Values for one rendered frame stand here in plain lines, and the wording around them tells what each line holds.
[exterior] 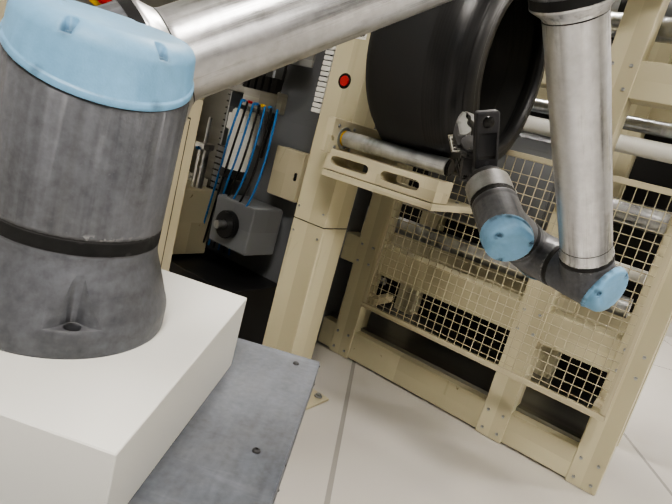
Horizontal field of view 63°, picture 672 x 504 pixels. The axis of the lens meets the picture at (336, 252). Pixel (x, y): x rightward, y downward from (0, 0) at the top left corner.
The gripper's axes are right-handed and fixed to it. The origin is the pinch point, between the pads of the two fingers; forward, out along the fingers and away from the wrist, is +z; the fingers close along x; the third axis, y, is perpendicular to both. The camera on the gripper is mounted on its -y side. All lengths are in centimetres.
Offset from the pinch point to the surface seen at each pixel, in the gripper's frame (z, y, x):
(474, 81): 9.1, -1.6, 3.8
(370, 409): -20, 112, -24
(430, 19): 19.1, -12.0, -5.5
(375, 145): 16.3, 21.0, -18.1
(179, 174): 23, 31, -75
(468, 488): -53, 98, 2
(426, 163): 5.2, 18.8, -6.4
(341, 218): 19, 52, -28
